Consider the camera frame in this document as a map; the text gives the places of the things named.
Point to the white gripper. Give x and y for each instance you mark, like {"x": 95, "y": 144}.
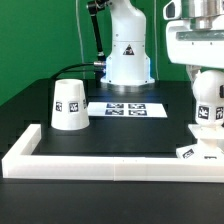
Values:
{"x": 195, "y": 48}

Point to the white lamp bulb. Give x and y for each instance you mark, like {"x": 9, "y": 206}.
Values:
{"x": 208, "y": 90}

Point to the white lamp base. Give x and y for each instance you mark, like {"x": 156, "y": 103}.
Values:
{"x": 206, "y": 146}

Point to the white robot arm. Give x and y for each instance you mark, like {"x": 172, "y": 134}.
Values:
{"x": 128, "y": 64}

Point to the white lamp shade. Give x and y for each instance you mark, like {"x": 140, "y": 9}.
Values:
{"x": 69, "y": 110}

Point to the white marker sheet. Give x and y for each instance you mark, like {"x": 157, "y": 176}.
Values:
{"x": 111, "y": 109}

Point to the white U-shaped fence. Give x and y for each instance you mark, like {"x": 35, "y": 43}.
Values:
{"x": 21, "y": 162}

